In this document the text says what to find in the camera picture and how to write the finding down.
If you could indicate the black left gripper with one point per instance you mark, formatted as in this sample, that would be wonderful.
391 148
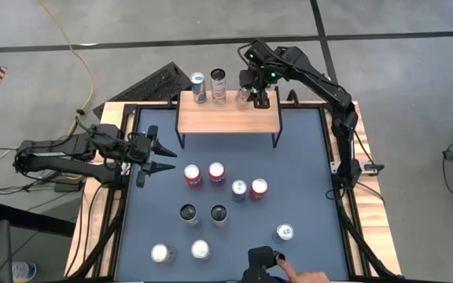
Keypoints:
140 151

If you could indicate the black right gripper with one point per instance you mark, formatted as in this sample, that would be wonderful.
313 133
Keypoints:
266 80

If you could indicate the blue silver Red Bull can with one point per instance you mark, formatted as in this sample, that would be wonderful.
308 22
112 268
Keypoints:
198 88
238 190
284 232

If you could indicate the red Fanta strawberry can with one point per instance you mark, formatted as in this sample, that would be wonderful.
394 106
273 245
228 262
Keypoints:
258 188
216 173
192 175

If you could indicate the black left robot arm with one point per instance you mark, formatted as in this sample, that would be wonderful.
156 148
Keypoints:
53 149

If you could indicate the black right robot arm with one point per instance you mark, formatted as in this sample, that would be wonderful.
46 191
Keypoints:
321 82

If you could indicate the black perforated box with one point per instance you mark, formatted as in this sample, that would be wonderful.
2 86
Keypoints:
152 84

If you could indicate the black power brick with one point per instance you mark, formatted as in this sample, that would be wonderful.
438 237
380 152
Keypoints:
67 185

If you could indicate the grey perforated metal plate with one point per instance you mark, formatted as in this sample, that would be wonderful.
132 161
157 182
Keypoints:
334 168

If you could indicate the blue-grey table mat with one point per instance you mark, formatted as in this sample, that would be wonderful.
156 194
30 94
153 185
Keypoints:
309 204

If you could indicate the white blue container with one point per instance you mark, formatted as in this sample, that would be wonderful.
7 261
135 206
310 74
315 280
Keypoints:
24 271

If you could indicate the person's hand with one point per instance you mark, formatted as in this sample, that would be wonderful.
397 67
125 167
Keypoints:
309 277

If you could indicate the wooden shelf black metal frame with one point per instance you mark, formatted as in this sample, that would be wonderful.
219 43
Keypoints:
228 118

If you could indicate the black metal table frame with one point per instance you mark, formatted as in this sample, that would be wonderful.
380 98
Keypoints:
117 228

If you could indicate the black camera box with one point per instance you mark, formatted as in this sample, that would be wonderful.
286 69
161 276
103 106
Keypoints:
260 261

